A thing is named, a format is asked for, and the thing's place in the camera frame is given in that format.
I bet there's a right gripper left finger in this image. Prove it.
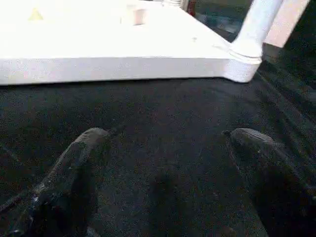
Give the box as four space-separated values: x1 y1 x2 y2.
0 127 112 237

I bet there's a black plastic mat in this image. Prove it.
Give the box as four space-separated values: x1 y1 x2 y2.
0 25 316 237

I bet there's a white plastic table leg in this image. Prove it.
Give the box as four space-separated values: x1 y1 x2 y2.
230 0 284 59

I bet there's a white plastic table top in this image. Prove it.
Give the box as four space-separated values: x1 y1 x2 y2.
0 0 262 85

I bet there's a white cabinet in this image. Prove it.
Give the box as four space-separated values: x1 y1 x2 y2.
264 0 312 49

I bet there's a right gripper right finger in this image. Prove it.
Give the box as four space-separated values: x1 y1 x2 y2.
223 127 316 237

